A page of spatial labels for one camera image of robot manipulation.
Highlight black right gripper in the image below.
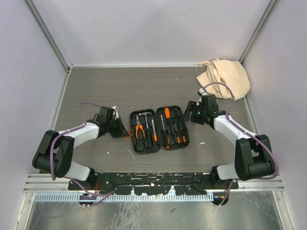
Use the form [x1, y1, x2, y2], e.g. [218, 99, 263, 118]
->
[181, 101, 207, 125]

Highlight orange handled screwdriver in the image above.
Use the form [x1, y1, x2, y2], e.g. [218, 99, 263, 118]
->
[163, 107, 171, 134]

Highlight small precision screwdriver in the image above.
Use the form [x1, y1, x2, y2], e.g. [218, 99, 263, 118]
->
[180, 122, 187, 143]
[174, 123, 181, 144]

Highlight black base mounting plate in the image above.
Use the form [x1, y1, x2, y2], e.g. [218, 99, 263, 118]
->
[77, 172, 238, 196]

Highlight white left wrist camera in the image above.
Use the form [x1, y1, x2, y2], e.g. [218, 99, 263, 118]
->
[111, 105, 119, 120]

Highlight black handled claw hammer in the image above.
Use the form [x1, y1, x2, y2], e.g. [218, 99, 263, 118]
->
[137, 112, 151, 141]

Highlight beige cloth bag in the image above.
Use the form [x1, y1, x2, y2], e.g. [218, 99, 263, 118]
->
[196, 58, 251, 100]

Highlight black plastic tool case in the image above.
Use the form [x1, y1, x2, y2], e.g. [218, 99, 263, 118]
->
[130, 105, 190, 154]

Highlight slotted grey cable duct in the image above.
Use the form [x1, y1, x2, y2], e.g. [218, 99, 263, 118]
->
[34, 192, 214, 202]

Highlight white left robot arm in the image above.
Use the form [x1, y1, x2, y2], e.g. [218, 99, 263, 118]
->
[32, 106, 128, 190]

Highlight orange black pliers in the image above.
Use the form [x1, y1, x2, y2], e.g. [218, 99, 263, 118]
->
[135, 115, 145, 140]

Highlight black handled screwdriver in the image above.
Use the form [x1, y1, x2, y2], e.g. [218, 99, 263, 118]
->
[160, 115, 171, 149]

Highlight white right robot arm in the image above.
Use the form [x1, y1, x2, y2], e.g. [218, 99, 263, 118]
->
[183, 94, 279, 189]

